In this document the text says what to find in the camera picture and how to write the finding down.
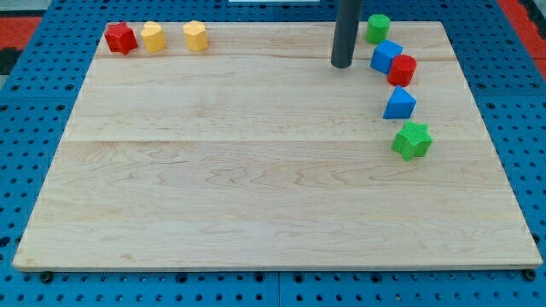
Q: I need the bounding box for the green cylinder block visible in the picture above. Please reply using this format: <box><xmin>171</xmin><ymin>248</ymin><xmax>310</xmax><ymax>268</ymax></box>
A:
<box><xmin>364</xmin><ymin>14</ymin><xmax>391</xmax><ymax>44</ymax></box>

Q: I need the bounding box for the blue cube block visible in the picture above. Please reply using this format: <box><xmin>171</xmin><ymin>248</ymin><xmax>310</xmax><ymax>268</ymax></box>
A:
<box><xmin>370</xmin><ymin>39</ymin><xmax>404</xmax><ymax>74</ymax></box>

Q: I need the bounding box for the light wooden board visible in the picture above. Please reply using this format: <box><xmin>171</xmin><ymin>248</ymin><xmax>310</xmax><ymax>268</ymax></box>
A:
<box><xmin>13</xmin><ymin>21</ymin><xmax>543</xmax><ymax>272</ymax></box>

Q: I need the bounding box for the blue triangle block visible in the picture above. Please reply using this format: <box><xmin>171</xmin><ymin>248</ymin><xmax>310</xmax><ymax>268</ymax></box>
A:
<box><xmin>383</xmin><ymin>85</ymin><xmax>417</xmax><ymax>119</ymax></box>

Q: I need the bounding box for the green star block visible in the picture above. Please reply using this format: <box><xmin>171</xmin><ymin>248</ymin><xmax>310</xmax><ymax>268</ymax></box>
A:
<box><xmin>391</xmin><ymin>120</ymin><xmax>433</xmax><ymax>161</ymax></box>

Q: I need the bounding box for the yellow hexagon block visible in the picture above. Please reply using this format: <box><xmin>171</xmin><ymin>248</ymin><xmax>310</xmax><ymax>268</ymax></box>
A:
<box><xmin>183</xmin><ymin>20</ymin><xmax>208</xmax><ymax>51</ymax></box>

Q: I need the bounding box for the red cylinder block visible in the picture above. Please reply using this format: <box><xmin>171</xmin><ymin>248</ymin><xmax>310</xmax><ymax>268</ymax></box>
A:
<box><xmin>387</xmin><ymin>55</ymin><xmax>417</xmax><ymax>87</ymax></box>

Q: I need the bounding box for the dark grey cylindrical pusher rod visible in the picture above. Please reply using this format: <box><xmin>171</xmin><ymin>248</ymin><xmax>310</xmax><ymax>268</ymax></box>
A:
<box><xmin>330</xmin><ymin>0</ymin><xmax>363</xmax><ymax>69</ymax></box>

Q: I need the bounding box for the yellow heart block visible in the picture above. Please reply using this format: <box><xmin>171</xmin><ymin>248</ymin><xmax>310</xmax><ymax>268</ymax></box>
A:
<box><xmin>141</xmin><ymin>21</ymin><xmax>167</xmax><ymax>53</ymax></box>

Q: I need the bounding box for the red star block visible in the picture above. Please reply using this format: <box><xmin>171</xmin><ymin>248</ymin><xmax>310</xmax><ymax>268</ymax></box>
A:
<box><xmin>104</xmin><ymin>21</ymin><xmax>138</xmax><ymax>55</ymax></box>

